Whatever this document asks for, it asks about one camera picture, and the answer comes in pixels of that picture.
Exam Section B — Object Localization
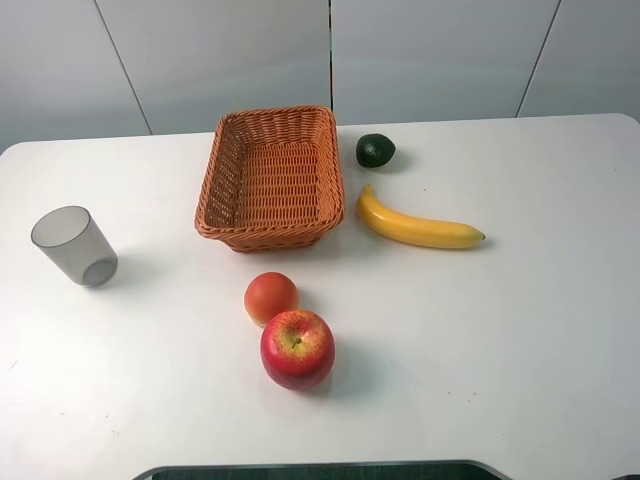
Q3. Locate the orange tomato fruit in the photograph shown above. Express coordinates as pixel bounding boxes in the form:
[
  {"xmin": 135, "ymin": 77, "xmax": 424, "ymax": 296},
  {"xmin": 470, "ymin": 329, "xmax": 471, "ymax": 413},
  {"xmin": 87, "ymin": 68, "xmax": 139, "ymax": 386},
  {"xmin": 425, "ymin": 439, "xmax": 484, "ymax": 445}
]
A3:
[{"xmin": 244, "ymin": 272, "xmax": 299, "ymax": 327}]

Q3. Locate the orange wicker basket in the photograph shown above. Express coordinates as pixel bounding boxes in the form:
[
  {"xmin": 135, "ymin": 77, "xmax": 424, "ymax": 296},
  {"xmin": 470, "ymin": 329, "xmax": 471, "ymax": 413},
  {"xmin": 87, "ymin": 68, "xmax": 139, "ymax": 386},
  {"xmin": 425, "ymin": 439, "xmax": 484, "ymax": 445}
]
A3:
[{"xmin": 194, "ymin": 105, "xmax": 345, "ymax": 253}]

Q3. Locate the dark green avocado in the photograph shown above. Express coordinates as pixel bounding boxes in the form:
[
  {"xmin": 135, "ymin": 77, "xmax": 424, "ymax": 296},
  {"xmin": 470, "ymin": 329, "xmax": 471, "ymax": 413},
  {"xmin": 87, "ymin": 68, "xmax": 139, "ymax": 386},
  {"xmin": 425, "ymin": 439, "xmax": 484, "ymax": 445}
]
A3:
[{"xmin": 355, "ymin": 133, "xmax": 396, "ymax": 169}]

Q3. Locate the yellow banana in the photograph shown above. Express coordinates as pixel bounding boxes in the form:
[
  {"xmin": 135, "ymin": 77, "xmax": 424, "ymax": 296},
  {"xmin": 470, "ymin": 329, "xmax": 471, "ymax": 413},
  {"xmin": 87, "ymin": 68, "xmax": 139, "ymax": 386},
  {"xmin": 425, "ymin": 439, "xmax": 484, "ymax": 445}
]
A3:
[{"xmin": 356, "ymin": 184, "xmax": 486, "ymax": 250}]

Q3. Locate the red apple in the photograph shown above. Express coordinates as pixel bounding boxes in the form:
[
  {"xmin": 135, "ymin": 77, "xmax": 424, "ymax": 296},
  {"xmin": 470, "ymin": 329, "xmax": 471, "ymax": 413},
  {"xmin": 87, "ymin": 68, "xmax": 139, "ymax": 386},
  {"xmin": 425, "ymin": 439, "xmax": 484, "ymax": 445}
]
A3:
[{"xmin": 260, "ymin": 310, "xmax": 336, "ymax": 390}]

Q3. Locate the grey translucent plastic cup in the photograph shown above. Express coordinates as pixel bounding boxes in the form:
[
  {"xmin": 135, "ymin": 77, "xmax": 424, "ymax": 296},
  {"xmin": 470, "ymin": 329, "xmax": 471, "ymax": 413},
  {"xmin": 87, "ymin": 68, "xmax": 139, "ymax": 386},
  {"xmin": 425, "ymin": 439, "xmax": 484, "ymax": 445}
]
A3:
[{"xmin": 30, "ymin": 205, "xmax": 119, "ymax": 287}]

